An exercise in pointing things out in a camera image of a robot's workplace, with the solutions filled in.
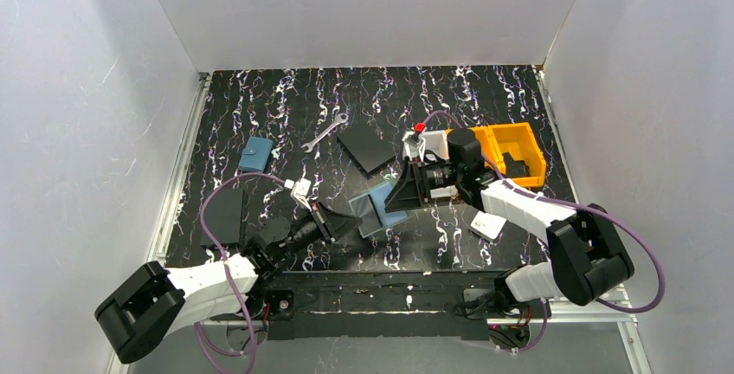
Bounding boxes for black flat notebook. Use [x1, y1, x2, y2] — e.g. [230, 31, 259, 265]
[204, 188, 247, 248]

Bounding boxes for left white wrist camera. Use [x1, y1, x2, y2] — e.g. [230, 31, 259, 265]
[284, 177, 312, 211]

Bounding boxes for silver wrench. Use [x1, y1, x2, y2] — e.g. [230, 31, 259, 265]
[301, 113, 348, 153]

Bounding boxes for orange plastic bin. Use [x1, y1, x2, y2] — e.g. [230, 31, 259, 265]
[488, 122, 547, 189]
[447, 126, 499, 158]

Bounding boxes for black square plate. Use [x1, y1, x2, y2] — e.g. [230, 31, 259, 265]
[337, 124, 396, 176]

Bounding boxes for green card holder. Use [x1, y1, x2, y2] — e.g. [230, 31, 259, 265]
[353, 181, 409, 236]

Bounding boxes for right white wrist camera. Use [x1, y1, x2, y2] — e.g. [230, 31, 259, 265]
[402, 122, 427, 162]

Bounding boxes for black card in bin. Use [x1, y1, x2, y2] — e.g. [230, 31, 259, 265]
[503, 152, 530, 178]

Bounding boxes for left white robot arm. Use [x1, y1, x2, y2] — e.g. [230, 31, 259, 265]
[94, 202, 363, 364]

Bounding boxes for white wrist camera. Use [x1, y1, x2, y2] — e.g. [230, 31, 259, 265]
[284, 177, 312, 211]
[402, 122, 427, 162]

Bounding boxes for dark grey credit card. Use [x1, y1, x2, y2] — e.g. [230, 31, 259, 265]
[349, 194, 382, 238]

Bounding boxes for white square box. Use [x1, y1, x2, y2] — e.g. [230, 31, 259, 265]
[469, 211, 507, 241]

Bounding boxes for blue card wallet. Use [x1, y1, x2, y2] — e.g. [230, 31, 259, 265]
[237, 136, 274, 173]

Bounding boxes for white plastic bin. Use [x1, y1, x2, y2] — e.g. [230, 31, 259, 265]
[419, 131, 458, 202]

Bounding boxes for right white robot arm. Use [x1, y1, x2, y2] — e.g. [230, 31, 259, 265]
[385, 125, 634, 309]

